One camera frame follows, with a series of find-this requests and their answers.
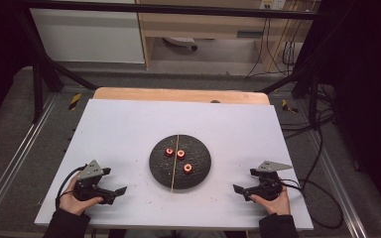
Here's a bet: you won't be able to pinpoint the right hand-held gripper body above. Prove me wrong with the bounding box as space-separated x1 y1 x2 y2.
243 161 294 202

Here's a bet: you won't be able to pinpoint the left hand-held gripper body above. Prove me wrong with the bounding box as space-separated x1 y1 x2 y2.
72 160 116 205

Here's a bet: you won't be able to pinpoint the black round plate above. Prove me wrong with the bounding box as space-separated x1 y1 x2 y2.
149 134 212 190

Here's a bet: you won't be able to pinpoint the thin wooden skewer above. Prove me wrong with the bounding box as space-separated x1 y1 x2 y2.
171 134 180 193

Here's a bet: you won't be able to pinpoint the person's right hand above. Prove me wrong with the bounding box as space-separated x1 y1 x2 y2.
249 186 292 216

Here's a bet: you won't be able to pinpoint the person's left hand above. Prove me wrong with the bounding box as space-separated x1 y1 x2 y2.
59 175 104 216

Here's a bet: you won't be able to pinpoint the white board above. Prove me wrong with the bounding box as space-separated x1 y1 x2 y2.
34 98 315 231

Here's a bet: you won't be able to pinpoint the wooden table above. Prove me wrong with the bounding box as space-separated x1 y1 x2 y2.
92 86 271 106

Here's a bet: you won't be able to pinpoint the white cabinet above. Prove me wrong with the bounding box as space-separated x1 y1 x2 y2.
29 0 146 64

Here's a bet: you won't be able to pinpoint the white base with black castor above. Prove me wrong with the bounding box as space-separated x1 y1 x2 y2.
163 37 198 52

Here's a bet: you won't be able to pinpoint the wooden desk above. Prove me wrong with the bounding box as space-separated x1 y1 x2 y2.
135 0 316 72

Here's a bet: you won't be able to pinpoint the white power strip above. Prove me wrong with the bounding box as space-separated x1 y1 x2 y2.
259 0 287 10

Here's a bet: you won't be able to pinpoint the left hand-held gripper cable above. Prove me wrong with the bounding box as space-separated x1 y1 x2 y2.
55 165 87 209

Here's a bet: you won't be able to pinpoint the hand-held gripper cable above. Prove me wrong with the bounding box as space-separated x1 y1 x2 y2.
279 178 344 230
55 165 87 209

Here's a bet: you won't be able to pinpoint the right hand-held gripper cable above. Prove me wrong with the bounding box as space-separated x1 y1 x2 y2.
279 178 344 230

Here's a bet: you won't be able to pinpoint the aluminium floor rail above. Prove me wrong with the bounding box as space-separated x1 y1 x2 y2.
0 93 59 226
306 132 368 238

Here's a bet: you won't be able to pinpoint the black floor cables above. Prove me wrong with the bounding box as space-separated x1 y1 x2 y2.
279 82 336 140

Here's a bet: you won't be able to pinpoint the bundle of hanging cables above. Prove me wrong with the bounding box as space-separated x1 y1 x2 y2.
246 18 301 78

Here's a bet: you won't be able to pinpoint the black metal frame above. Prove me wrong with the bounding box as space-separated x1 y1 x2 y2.
13 0 331 125

